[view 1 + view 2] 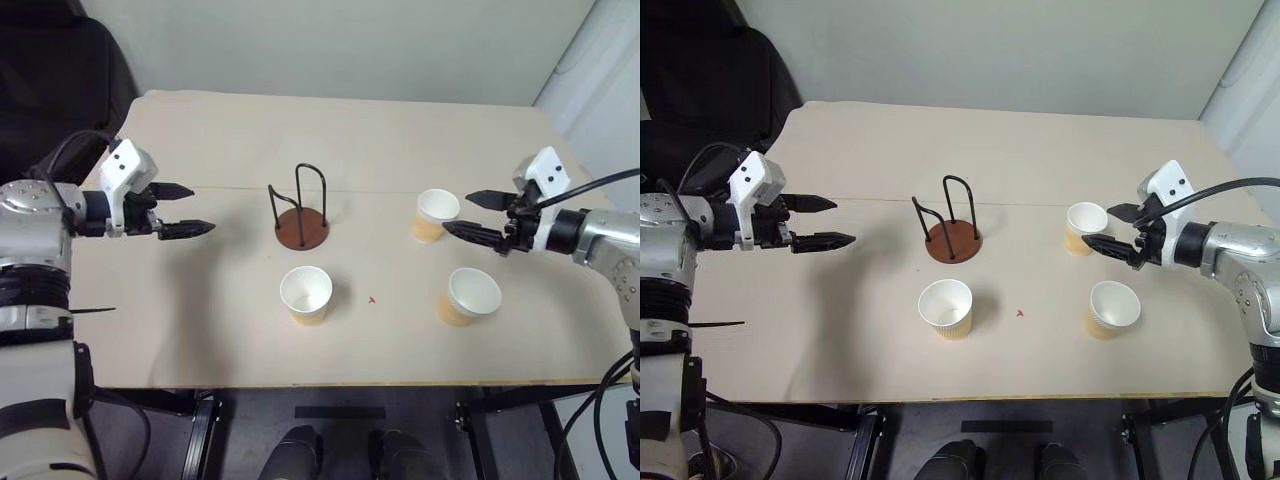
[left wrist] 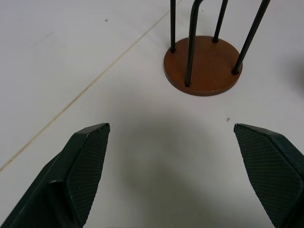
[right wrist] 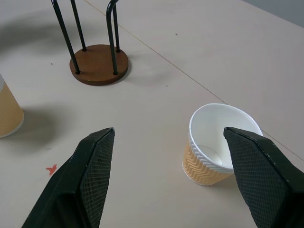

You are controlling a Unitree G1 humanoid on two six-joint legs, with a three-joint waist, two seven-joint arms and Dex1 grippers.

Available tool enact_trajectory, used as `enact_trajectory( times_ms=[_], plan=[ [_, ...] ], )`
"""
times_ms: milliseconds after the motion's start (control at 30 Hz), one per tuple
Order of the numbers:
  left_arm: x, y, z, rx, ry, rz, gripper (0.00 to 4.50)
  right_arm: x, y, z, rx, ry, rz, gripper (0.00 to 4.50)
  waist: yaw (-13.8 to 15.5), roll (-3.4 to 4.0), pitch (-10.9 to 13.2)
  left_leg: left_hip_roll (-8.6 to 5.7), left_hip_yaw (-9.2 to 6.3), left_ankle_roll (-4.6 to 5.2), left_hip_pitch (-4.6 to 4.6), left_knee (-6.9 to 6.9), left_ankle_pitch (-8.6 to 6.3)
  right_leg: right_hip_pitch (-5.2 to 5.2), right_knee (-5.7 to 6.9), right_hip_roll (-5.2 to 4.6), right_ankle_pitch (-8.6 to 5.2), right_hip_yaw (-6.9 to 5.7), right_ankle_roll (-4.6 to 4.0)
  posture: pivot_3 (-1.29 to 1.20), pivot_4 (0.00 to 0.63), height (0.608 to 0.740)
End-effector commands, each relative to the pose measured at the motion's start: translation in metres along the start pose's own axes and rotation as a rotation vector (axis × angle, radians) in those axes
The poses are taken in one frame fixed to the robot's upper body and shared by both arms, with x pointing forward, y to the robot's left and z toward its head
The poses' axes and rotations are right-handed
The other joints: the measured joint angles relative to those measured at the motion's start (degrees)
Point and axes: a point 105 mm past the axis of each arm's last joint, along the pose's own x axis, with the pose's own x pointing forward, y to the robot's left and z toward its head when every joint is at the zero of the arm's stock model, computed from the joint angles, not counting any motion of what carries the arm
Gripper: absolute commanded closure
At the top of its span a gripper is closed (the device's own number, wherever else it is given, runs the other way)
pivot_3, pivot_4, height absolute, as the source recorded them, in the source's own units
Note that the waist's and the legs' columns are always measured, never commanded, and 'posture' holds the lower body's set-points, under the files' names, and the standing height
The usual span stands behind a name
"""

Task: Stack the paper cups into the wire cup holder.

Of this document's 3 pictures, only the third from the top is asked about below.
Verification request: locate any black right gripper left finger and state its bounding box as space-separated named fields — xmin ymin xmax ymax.
xmin=20 ymin=127 xmax=116 ymax=228

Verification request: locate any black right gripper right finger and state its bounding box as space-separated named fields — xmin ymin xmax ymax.
xmin=223 ymin=126 xmax=304 ymax=228

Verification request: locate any white paper cup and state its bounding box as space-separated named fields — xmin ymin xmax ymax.
xmin=0 ymin=73 xmax=25 ymax=139

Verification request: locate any brown wire cup holder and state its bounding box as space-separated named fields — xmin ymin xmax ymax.
xmin=51 ymin=0 xmax=129 ymax=86

